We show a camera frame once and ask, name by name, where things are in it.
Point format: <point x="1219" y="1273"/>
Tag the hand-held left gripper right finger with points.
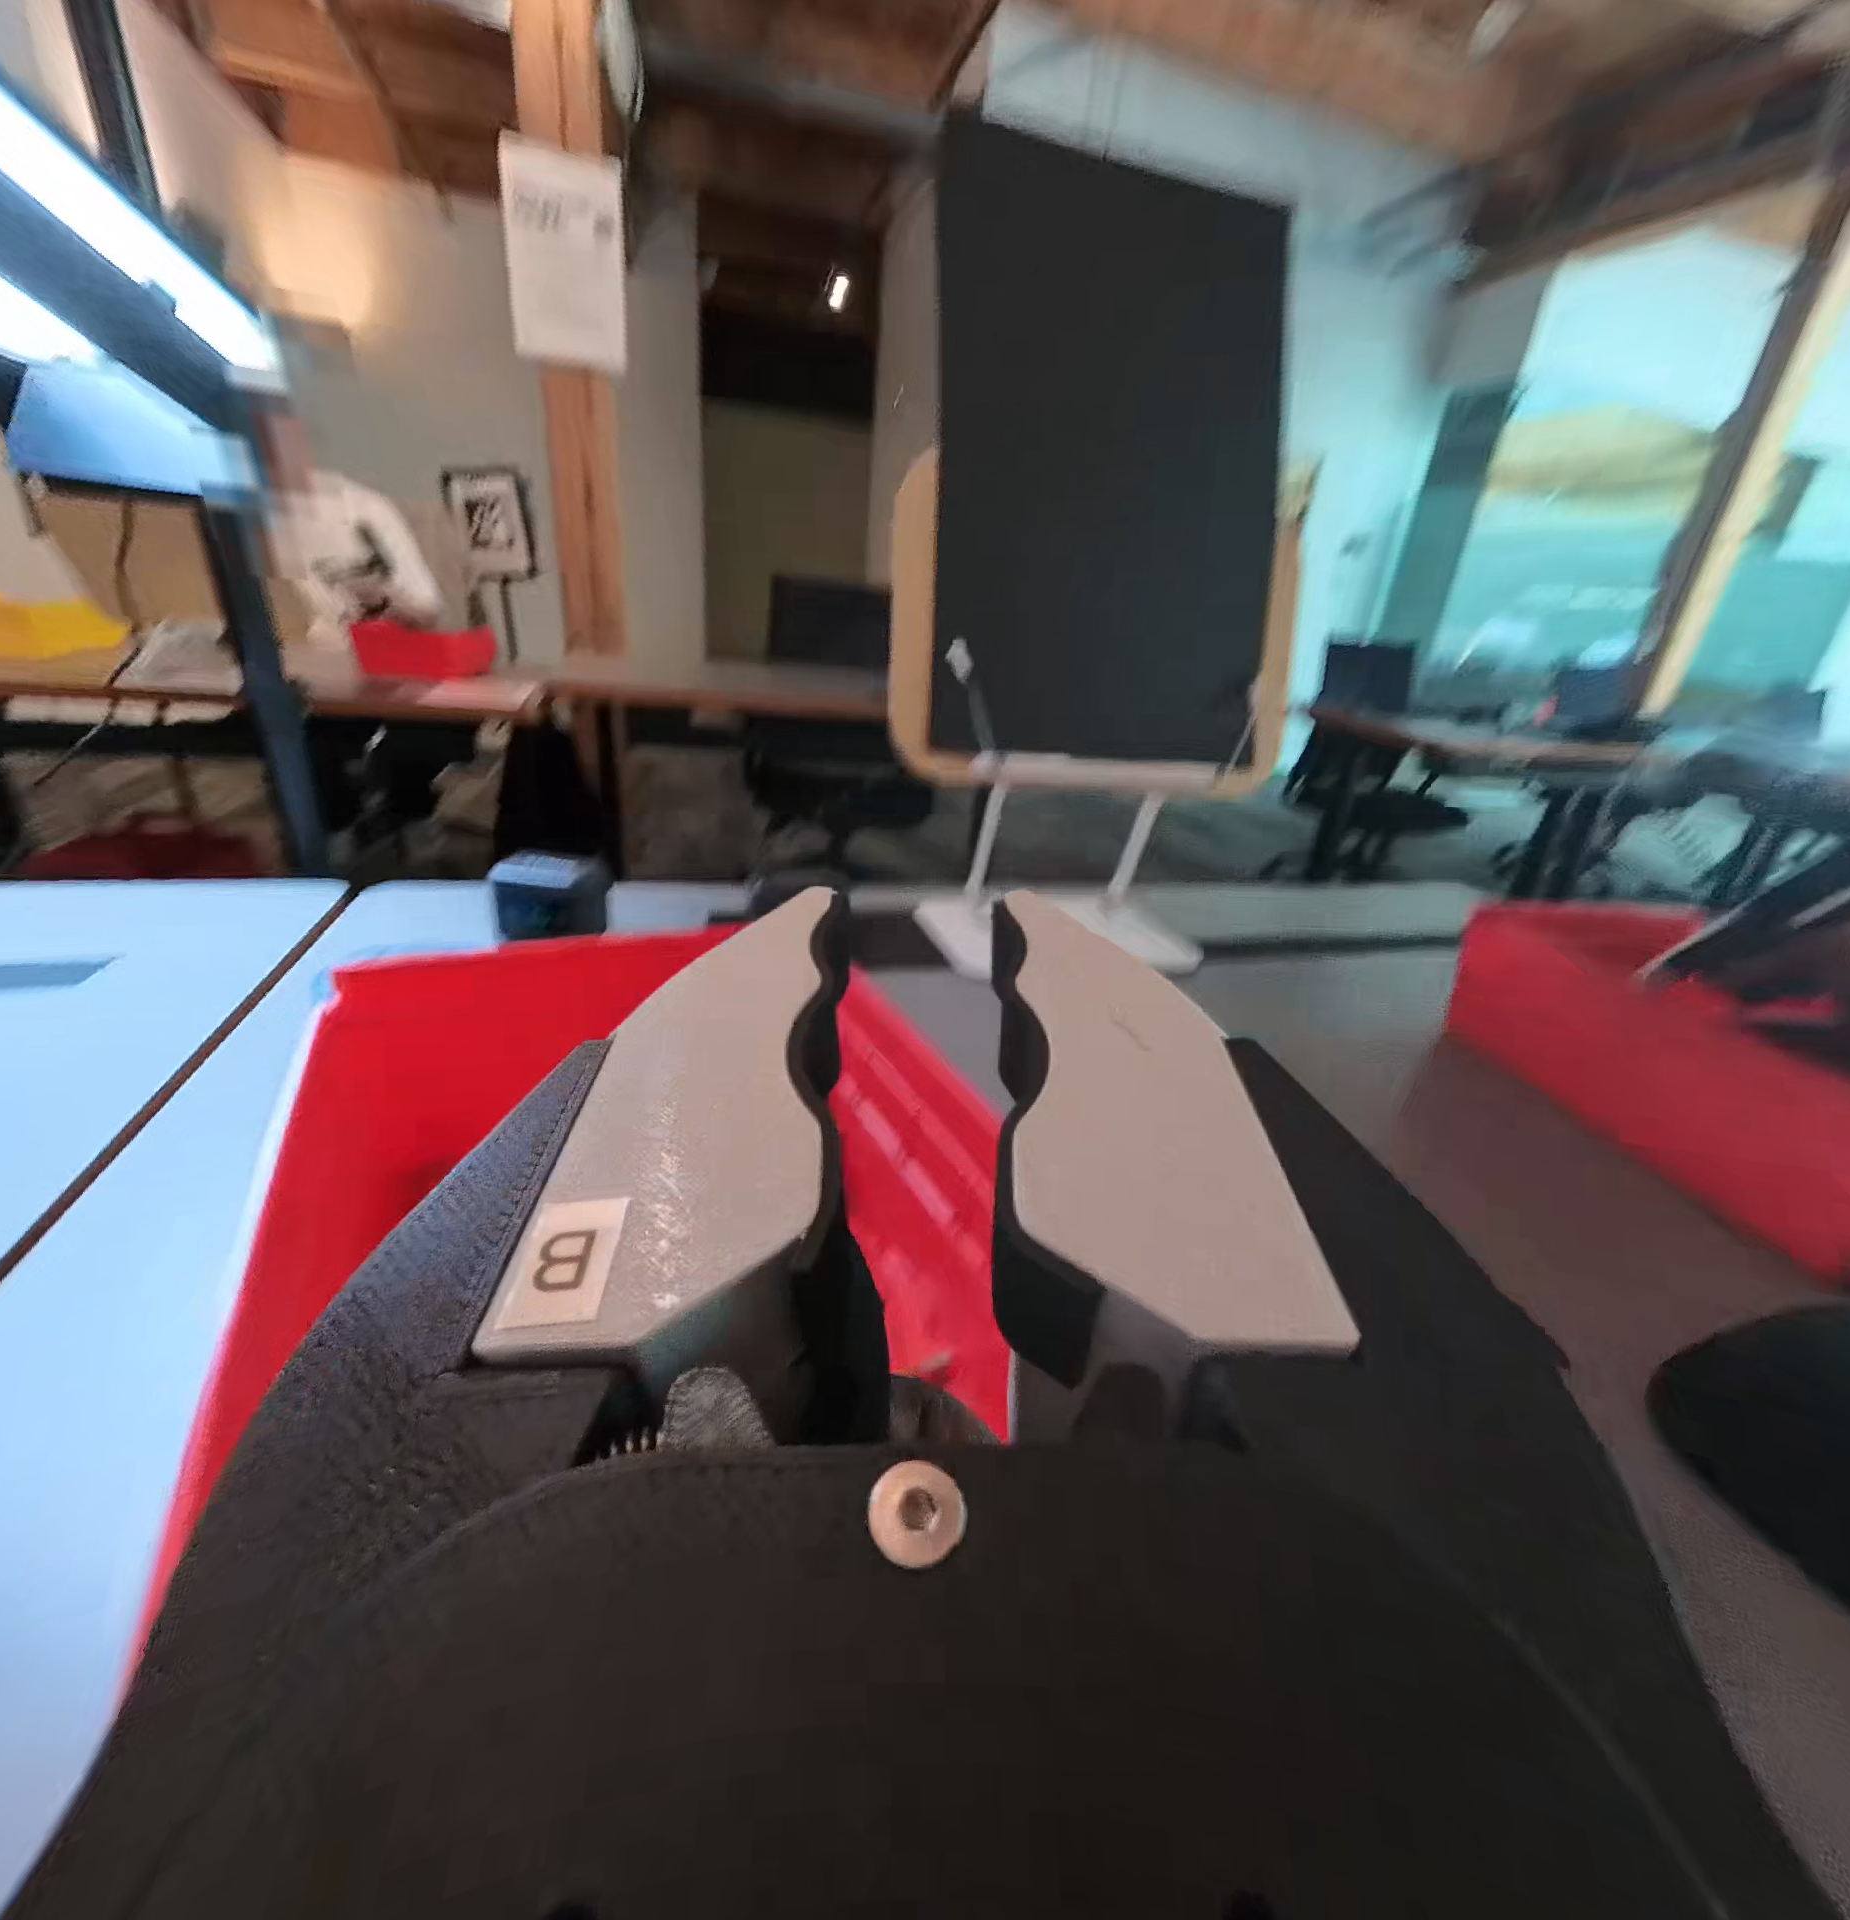
<point x="1165" y="1185"/>

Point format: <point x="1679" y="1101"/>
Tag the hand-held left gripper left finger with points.
<point x="686" y="1141"/>

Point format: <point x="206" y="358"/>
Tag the large red plastic bin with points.
<point x="415" y="1080"/>

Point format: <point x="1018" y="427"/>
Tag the small blue box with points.
<point x="547" y="897"/>

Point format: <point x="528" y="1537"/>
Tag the black office chair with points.
<point x="1374" y="803"/>
<point x="835" y="789"/>

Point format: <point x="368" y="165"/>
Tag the long wooden desk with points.
<point x="686" y="686"/>

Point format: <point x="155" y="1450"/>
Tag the black monitor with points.
<point x="829" y="624"/>
<point x="1368" y="679"/>

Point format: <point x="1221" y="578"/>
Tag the wooden desk black legs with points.
<point x="1481" y="739"/>

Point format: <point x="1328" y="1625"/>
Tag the small red bin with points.
<point x="424" y="650"/>

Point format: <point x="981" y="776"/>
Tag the black framed tag sign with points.
<point x="489" y="525"/>

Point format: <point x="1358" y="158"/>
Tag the dark metal rack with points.
<point x="259" y="645"/>

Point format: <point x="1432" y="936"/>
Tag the dark rounded object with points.
<point x="1787" y="1440"/>

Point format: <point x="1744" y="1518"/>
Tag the cardboard box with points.
<point x="130" y="555"/>

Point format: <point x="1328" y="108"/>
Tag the yellow bin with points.
<point x="33" y="624"/>

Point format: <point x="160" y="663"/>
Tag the white paper sign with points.
<point x="563" y="257"/>

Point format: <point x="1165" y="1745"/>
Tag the long ceiling light fixture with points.
<point x="99" y="257"/>

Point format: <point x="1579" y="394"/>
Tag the wooden post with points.
<point x="583" y="497"/>

